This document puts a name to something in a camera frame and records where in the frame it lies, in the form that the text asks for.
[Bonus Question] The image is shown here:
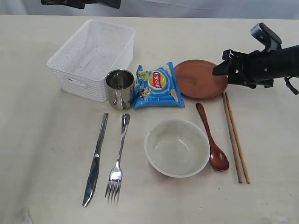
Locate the blue chips bag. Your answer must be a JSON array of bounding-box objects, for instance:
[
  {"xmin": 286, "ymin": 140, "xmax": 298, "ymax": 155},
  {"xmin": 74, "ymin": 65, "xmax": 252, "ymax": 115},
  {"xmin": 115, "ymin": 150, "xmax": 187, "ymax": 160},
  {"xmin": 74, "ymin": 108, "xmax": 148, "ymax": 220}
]
[{"xmin": 133, "ymin": 62, "xmax": 185, "ymax": 109}]

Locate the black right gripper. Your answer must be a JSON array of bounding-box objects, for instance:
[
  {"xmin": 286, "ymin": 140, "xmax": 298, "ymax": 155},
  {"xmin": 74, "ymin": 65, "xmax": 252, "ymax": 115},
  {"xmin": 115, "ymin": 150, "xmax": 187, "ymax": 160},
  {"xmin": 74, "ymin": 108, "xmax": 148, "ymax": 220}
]
[{"xmin": 212, "ymin": 49, "xmax": 274, "ymax": 88}]

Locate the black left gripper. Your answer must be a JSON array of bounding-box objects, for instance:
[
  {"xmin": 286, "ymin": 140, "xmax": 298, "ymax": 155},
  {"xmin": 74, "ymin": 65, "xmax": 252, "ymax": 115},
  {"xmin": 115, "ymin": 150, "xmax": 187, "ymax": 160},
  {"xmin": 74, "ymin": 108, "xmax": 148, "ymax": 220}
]
[{"xmin": 41, "ymin": 0, "xmax": 121, "ymax": 9}]

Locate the wooden chopstick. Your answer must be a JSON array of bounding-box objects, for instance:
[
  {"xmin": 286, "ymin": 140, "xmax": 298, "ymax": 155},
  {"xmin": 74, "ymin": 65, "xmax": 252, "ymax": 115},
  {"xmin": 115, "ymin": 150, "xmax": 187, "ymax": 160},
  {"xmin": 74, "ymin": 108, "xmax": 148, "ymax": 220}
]
[
  {"xmin": 222, "ymin": 92, "xmax": 243, "ymax": 183},
  {"xmin": 225, "ymin": 93, "xmax": 251, "ymax": 184}
]

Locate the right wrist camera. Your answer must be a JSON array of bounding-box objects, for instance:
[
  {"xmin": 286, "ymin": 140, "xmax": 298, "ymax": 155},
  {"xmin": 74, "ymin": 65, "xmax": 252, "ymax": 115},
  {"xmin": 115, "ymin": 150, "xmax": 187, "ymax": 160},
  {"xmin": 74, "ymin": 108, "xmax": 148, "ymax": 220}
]
[{"xmin": 250, "ymin": 22, "xmax": 282, "ymax": 52}]

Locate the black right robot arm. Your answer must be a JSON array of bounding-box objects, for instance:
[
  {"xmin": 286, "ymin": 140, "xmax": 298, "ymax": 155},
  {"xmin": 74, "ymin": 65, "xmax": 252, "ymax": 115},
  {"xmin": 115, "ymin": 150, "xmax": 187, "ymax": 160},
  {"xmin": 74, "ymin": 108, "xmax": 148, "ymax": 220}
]
[{"xmin": 212, "ymin": 45, "xmax": 299, "ymax": 95}]

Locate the red-brown wooden spoon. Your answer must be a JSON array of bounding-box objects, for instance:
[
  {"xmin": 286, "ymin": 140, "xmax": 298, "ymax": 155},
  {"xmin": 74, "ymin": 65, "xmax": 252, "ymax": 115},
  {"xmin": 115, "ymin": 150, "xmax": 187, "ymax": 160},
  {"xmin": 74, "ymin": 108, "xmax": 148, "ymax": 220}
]
[{"xmin": 196, "ymin": 103, "xmax": 229, "ymax": 171}]

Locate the stainless steel fork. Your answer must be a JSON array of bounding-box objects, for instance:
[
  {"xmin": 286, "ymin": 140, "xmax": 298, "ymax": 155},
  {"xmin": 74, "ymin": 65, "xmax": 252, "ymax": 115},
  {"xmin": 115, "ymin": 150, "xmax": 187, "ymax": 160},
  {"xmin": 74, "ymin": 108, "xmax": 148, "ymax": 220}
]
[{"xmin": 105, "ymin": 113, "xmax": 130, "ymax": 202}]

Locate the white ceramic bowl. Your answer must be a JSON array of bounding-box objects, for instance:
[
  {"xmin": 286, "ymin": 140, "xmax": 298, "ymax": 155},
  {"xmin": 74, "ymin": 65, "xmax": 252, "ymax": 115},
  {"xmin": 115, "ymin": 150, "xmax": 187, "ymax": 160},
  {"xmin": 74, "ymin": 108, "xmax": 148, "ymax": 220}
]
[{"xmin": 144, "ymin": 119, "xmax": 210, "ymax": 178}]

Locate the stainless steel cup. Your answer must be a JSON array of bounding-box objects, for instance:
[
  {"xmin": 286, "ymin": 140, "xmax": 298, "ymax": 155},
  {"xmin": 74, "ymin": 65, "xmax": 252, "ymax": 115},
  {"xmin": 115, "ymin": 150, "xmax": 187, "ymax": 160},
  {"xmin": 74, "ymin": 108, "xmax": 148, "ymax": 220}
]
[{"xmin": 106, "ymin": 69, "xmax": 135, "ymax": 110}]

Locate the white perforated plastic basket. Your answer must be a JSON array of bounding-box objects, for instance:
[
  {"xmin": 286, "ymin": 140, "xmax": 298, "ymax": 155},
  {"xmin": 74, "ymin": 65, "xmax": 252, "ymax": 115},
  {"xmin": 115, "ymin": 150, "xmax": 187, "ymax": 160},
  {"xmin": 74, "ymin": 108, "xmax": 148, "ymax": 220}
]
[{"xmin": 47, "ymin": 19, "xmax": 135, "ymax": 102}]

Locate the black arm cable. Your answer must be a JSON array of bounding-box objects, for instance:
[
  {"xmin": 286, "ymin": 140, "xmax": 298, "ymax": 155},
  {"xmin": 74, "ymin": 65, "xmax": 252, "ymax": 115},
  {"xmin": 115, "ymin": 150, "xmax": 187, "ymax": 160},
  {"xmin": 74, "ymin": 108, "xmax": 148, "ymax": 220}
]
[{"xmin": 284, "ymin": 76, "xmax": 299, "ymax": 95}]

